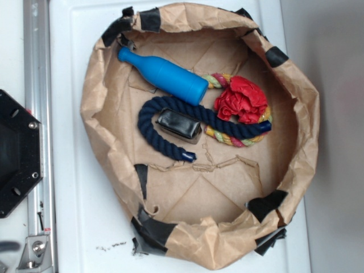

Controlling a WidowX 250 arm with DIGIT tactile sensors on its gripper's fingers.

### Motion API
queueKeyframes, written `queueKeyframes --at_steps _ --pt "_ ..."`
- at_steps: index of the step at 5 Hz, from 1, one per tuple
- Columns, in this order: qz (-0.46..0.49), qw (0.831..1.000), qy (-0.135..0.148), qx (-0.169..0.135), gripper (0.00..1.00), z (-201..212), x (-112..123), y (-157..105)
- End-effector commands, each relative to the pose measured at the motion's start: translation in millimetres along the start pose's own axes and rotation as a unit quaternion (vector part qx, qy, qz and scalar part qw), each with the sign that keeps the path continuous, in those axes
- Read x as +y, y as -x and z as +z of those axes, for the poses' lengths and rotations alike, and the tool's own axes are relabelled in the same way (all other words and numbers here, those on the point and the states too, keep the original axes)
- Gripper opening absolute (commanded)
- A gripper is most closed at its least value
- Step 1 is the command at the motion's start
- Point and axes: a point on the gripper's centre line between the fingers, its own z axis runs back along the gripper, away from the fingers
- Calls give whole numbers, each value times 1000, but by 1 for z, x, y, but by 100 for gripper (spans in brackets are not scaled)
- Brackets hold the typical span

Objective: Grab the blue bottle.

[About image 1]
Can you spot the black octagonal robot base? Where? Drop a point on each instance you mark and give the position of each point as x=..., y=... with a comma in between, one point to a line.
x=20, y=153

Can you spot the blue plastic bottle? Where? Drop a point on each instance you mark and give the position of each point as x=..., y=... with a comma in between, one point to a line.
x=167, y=76

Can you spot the black taped rectangular block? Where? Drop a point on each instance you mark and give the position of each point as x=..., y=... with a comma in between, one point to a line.
x=180, y=125

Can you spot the crumpled red paper ball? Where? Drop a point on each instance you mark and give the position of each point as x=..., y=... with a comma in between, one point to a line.
x=242, y=98

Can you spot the brown paper bag bin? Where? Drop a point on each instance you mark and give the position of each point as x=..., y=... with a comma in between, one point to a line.
x=223, y=205

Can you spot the aluminium extrusion rail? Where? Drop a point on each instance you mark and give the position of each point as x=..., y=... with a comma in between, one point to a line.
x=37, y=76

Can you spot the metal corner bracket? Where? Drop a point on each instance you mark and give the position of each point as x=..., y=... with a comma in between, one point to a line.
x=36, y=255

